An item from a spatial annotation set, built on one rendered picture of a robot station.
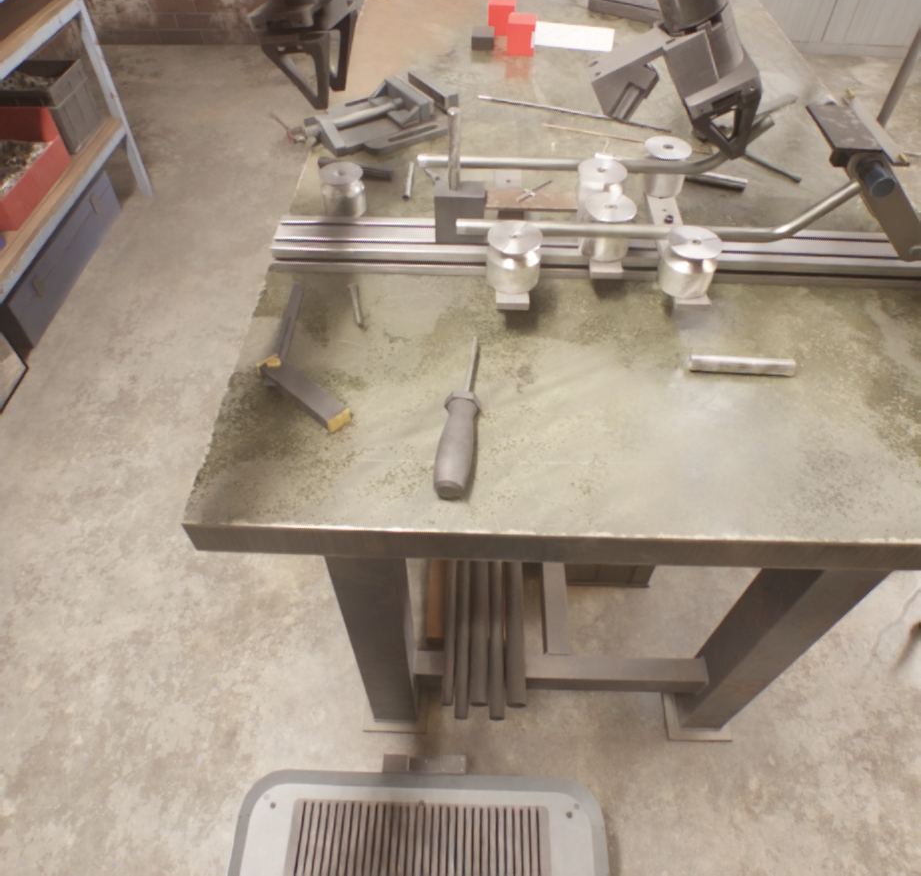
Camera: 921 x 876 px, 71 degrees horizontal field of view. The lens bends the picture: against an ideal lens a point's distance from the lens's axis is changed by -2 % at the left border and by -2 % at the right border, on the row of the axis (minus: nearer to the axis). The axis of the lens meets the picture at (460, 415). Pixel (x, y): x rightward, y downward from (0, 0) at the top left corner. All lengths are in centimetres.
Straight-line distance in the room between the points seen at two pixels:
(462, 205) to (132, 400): 141
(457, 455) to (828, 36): 383
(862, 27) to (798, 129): 315
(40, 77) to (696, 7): 223
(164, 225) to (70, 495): 111
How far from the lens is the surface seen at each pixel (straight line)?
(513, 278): 62
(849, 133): 73
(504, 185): 78
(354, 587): 84
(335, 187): 80
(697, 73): 70
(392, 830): 107
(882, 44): 434
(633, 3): 144
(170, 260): 240
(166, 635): 154
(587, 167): 74
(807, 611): 97
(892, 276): 85
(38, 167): 227
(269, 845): 110
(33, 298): 225
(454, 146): 67
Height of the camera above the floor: 132
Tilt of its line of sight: 50 degrees down
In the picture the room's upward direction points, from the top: 1 degrees clockwise
